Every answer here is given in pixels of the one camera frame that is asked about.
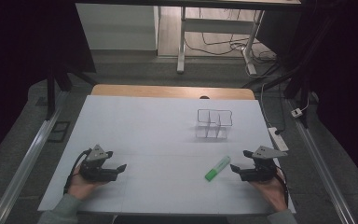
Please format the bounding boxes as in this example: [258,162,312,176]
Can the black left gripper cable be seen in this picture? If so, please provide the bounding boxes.
[62,148,93,196]

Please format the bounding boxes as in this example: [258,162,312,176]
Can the black floor cables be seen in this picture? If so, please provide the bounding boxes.
[185,7,278,64]

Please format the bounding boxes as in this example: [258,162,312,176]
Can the green highlighter pen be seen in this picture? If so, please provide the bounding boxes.
[204,155,232,183]

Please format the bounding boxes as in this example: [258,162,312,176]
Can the white table cover sheet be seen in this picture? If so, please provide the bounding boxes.
[37,94,296,216]

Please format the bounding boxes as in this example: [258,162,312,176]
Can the white cabinet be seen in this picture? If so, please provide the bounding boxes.
[75,3,160,51]

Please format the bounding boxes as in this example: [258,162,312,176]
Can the person's right hand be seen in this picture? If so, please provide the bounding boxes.
[249,169,289,213]

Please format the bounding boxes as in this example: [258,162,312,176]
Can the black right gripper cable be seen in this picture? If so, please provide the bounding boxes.
[275,169,291,207]

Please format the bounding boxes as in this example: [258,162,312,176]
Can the white cable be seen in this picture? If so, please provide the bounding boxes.
[245,59,281,129]

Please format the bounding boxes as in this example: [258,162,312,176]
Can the black stand legs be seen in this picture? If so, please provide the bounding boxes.
[44,60,99,121]
[241,12,339,129]

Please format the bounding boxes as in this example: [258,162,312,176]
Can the white metal desk frame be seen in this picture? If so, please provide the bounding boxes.
[176,6,266,77]

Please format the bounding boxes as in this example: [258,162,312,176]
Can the small white plug adapter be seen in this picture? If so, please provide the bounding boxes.
[290,107,304,119]

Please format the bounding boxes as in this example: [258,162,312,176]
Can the aluminium rail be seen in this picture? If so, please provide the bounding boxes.
[0,91,70,224]
[287,98,357,224]

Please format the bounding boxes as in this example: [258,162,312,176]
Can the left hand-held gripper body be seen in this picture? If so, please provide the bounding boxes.
[79,144,119,183]

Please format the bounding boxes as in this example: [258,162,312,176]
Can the black rectangular floor frame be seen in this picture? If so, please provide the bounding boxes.
[47,120,72,144]

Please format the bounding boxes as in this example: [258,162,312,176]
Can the white power strip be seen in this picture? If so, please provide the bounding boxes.
[267,126,290,153]

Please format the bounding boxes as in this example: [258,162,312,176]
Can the person's left hand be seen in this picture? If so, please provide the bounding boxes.
[67,165,107,201]

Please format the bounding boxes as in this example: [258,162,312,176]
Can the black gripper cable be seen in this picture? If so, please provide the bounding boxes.
[62,148,93,196]
[275,169,291,207]

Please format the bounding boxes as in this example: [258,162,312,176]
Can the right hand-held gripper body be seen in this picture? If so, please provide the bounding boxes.
[239,145,289,183]

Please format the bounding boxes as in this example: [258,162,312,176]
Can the clear acrylic divided organizer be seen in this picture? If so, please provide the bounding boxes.
[195,108,234,140]

